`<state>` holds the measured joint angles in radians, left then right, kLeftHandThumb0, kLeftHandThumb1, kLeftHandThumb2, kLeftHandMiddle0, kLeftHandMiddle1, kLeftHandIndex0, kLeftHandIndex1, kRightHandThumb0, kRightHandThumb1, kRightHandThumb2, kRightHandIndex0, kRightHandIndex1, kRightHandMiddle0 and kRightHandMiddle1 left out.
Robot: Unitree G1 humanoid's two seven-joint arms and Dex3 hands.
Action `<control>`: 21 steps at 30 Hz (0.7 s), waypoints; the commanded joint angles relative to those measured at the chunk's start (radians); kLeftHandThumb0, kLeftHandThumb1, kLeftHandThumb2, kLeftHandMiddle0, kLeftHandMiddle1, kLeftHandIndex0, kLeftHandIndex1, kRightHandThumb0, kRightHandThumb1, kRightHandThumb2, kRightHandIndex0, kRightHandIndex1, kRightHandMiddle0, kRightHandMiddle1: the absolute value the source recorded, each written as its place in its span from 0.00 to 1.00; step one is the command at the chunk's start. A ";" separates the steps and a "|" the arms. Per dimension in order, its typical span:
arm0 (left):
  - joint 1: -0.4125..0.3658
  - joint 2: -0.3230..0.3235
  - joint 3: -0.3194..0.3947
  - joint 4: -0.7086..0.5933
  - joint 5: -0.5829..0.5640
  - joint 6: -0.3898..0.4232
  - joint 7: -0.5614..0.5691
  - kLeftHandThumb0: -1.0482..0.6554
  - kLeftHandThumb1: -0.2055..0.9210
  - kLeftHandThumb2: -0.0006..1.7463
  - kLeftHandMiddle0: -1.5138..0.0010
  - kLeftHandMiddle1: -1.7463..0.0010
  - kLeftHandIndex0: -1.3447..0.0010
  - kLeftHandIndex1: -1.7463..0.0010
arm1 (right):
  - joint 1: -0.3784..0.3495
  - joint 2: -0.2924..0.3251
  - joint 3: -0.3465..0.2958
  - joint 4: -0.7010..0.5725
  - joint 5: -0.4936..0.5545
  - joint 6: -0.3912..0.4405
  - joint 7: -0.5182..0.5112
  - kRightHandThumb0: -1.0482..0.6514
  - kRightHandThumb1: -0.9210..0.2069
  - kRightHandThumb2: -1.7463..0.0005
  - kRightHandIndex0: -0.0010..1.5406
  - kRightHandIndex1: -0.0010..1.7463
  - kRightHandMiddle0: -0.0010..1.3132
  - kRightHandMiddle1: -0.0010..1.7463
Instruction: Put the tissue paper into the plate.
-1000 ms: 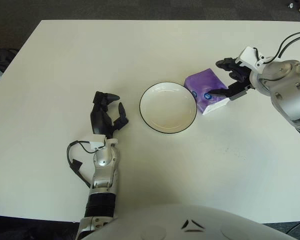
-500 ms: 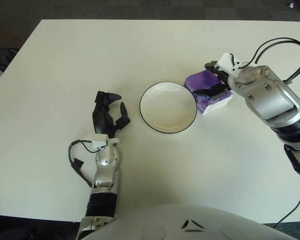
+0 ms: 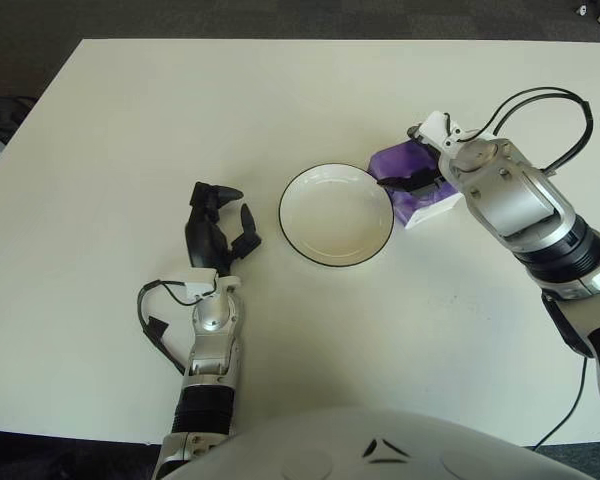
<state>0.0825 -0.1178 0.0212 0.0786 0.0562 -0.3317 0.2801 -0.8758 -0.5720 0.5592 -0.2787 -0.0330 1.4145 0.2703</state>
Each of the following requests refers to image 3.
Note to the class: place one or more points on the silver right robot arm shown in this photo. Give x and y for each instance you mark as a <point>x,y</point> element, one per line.
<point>520,200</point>

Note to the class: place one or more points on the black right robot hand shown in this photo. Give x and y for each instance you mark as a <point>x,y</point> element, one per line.
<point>420,177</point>

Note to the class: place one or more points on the purple tissue paper pack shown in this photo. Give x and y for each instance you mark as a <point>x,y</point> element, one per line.
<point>405,160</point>

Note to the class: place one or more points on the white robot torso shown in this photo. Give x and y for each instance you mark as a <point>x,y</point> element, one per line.
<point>340,450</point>

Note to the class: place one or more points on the black bag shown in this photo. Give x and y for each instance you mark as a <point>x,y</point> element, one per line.
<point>2,115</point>

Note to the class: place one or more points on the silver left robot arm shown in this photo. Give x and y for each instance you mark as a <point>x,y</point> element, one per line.
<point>210,320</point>

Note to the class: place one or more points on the small white floor object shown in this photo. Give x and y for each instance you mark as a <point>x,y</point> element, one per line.
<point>581,9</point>

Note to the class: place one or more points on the white plate with black rim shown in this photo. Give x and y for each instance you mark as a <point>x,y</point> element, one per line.
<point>335,215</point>

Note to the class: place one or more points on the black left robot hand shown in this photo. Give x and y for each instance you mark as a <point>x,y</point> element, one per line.
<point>205,240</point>

